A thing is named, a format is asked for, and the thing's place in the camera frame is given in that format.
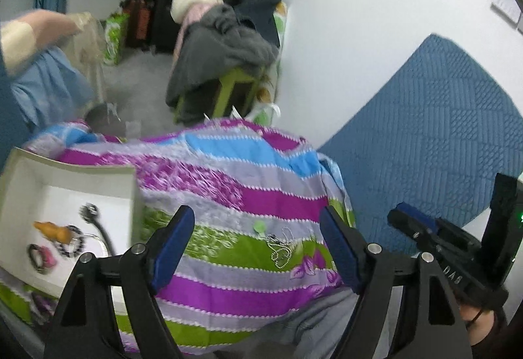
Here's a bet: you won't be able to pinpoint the grey clothing pile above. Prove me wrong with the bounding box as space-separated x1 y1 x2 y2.
165 4 280 108

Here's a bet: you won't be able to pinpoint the blue textured mat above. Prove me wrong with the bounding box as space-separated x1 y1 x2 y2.
316 33 523 229

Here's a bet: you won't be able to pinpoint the black suitcase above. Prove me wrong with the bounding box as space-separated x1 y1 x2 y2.
149 0 180 53

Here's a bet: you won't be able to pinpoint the beige pink cloth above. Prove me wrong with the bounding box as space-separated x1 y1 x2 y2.
0 10 93 76

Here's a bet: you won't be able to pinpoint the green stool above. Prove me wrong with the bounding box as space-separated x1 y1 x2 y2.
174 67 266 127

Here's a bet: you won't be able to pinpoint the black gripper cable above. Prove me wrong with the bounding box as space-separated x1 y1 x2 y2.
464 304 491 325

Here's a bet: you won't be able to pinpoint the red suitcase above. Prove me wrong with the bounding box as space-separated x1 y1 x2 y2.
123 0 150 49

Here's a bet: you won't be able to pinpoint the black cord necklace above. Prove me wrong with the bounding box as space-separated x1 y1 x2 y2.
91 216 117 257

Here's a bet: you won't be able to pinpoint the person's right forearm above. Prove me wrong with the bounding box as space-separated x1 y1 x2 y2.
470 310 511 359

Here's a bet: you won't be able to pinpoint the green patterned bag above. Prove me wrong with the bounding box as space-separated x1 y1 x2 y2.
102 12 129 66

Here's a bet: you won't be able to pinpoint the white plastic bag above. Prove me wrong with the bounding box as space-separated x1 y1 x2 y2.
229 104 282 127

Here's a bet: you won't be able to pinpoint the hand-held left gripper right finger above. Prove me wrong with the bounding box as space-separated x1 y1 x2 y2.
319 206 475 359

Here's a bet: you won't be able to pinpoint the clear plastic bag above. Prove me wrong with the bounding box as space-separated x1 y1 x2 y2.
69 14 109 106

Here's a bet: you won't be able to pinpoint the floral folded mattress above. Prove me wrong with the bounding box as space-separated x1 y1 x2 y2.
261 2 289 106

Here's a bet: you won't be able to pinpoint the light blue cloth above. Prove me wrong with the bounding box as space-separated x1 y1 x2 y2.
10 46 96 127

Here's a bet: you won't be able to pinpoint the person's grey trousers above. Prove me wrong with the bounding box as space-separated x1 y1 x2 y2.
216 287 401 359

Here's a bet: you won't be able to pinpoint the white cardboard box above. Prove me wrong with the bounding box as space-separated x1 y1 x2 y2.
0 147 142 313

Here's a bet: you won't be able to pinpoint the black white beaded bracelet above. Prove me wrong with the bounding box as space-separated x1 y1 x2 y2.
57 225 88 257

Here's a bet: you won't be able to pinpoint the striped floral blanket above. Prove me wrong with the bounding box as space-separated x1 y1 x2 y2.
0 118 356 355

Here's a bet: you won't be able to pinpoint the person's right hand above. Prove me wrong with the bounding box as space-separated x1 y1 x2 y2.
460 302 497 347

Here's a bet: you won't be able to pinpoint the silver chain necklace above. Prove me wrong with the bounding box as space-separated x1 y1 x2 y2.
265 227 301 270

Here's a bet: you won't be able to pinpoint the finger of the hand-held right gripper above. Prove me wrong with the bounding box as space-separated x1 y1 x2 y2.
387 209 436 249
397 203 437 231

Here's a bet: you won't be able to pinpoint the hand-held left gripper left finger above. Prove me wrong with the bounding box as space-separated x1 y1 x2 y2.
43 205 196 359

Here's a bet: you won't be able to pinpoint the orange wooden pendant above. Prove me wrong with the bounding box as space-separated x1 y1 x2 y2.
33 221 72 245

